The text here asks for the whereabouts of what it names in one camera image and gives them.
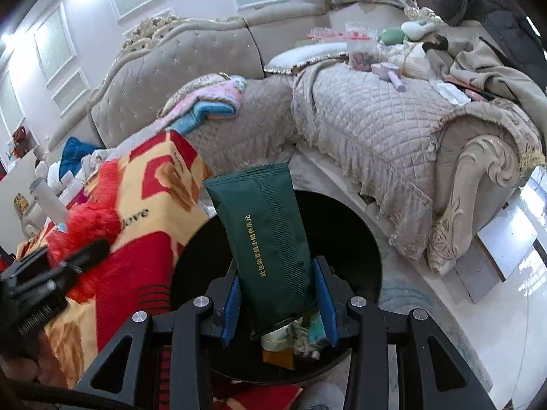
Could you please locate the beige tufted sofa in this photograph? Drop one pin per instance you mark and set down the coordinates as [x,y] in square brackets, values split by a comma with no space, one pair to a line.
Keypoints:
[192,51]

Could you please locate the beige coat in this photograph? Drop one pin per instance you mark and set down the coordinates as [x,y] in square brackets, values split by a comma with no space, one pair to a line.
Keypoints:
[487,72]

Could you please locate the blue cloth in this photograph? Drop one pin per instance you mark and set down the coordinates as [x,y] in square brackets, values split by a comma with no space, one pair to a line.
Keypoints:
[77,153]

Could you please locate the white rectangular case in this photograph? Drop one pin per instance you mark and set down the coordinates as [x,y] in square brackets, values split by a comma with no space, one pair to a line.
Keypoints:
[49,200]

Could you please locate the clear bag of red bits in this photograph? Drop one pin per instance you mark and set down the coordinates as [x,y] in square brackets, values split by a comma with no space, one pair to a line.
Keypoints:
[362,49]

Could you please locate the folded pink blue towel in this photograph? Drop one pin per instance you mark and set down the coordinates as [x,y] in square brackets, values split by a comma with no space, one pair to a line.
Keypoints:
[213,102]

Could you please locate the white cloth pile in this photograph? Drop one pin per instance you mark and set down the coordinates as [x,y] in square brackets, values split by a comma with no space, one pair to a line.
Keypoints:
[79,179]

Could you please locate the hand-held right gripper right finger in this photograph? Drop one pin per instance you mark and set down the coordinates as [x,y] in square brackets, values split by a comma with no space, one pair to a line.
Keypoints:
[327,303]

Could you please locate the green plush object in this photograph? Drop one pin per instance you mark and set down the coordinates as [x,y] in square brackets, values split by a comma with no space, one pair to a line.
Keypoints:
[392,37]

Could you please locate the small straw brush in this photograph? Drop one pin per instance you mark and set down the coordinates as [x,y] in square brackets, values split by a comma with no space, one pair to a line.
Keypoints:
[416,68]

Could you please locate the white teal tissue pack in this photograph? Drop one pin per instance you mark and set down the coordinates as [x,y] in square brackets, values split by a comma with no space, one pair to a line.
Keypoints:
[316,329]

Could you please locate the pale patterned rug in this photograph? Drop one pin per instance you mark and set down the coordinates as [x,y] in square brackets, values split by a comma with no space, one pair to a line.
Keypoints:
[419,307]

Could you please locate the white plush object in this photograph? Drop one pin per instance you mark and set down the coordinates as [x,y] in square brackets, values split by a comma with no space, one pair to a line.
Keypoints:
[416,30]

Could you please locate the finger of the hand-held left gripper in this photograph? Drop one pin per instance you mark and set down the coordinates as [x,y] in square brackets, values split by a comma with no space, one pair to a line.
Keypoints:
[85,256]

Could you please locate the dark jacket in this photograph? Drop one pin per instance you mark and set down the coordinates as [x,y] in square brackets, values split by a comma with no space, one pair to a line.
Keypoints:
[500,21]

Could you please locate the black trash bin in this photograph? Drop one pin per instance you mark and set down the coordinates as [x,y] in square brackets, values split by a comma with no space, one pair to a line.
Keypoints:
[350,239]

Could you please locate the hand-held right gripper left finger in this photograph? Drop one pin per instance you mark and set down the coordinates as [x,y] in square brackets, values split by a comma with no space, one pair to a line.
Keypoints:
[233,307]

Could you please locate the white pillow gold trim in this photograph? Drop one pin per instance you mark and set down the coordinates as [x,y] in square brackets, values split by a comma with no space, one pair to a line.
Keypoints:
[307,55]

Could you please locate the dark green packet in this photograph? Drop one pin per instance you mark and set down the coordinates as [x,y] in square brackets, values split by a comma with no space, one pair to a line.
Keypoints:
[265,243]

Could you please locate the quilted beige sofa cover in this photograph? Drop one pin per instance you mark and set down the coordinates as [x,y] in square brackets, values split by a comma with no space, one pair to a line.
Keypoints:
[376,128]

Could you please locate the printed orange red blanket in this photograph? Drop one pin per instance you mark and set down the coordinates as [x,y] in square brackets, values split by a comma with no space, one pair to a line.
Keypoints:
[149,222]

